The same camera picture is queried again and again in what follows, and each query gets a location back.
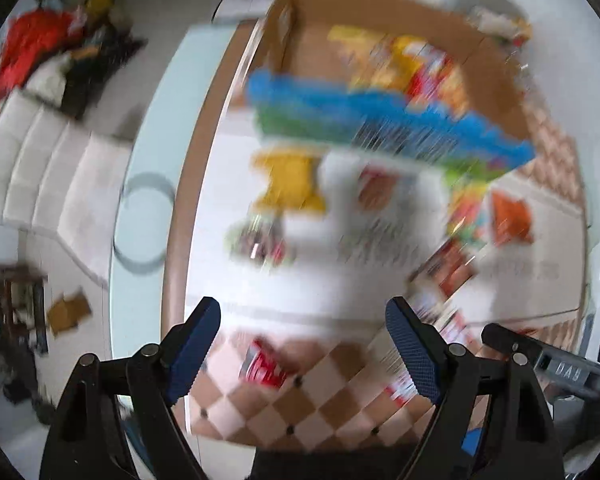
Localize green red snack packet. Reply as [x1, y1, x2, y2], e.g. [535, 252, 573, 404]
[225, 215, 296, 266]

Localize wooden stool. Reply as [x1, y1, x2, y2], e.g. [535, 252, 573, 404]
[0, 262, 48, 356]

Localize tan cracker packet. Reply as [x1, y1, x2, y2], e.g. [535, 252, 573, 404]
[370, 35, 421, 91]

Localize brown cardboard piece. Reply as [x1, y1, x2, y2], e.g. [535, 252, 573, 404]
[47, 287, 93, 336]

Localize flat orange snack packet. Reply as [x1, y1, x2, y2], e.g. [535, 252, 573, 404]
[490, 190, 536, 246]

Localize cardboard box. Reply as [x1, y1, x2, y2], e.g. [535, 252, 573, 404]
[247, 0, 536, 171]

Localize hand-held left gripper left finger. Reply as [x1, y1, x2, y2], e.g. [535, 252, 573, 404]
[40, 297, 222, 480]

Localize pile of snack packets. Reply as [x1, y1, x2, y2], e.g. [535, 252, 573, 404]
[472, 5, 533, 48]

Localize red plastic bag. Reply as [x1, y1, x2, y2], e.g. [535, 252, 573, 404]
[0, 10, 88, 106]

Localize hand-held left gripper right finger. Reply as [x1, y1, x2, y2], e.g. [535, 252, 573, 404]
[386, 296, 566, 480]

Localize golden yellow snack packet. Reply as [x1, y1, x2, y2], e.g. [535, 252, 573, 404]
[250, 147, 328, 216]

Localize yellow orange snack packet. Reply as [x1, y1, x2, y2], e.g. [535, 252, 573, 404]
[330, 25, 381, 56]

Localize white goose plush toy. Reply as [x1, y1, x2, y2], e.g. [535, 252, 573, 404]
[27, 55, 88, 106]

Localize white padded chair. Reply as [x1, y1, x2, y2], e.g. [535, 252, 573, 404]
[0, 90, 148, 288]

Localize red white snack packet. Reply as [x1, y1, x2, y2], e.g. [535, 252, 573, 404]
[410, 237, 481, 301]

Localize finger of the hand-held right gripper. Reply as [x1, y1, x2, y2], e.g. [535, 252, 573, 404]
[482, 324, 541, 368]

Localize red white popcorn packet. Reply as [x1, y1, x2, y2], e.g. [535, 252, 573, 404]
[410, 45, 468, 111]

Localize yellow bag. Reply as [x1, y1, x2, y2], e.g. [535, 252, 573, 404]
[82, 0, 116, 26]

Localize green yellow candy packet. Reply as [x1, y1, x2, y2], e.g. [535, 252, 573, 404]
[445, 170, 496, 251]

